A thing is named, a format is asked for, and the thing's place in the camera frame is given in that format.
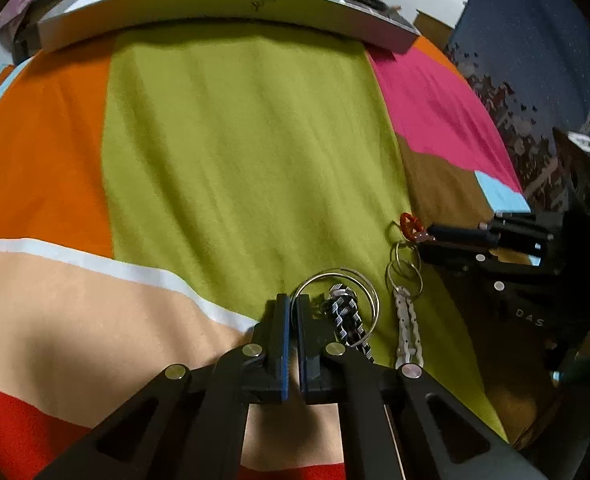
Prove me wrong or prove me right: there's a blue printed curtain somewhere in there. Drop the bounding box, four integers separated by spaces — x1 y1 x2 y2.
444 0 590 213

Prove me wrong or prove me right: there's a large ring black chain keychain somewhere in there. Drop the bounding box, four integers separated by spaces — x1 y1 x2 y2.
294 268 381 365

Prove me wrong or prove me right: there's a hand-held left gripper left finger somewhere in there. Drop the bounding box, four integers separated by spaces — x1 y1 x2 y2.
35 293 291 480

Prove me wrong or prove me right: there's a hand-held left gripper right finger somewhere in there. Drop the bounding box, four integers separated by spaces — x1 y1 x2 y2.
296 293 548 480

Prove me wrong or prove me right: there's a grey shallow cardboard box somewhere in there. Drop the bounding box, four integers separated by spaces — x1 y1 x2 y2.
36 0 422 56

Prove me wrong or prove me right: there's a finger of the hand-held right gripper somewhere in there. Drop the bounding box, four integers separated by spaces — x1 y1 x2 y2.
425 214 556 253
419 241 543 275

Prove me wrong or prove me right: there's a colourful patchwork blanket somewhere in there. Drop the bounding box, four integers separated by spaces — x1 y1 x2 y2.
0 20 532 480

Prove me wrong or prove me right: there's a brown cardboard box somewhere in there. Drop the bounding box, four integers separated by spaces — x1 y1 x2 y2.
414 8 457 47

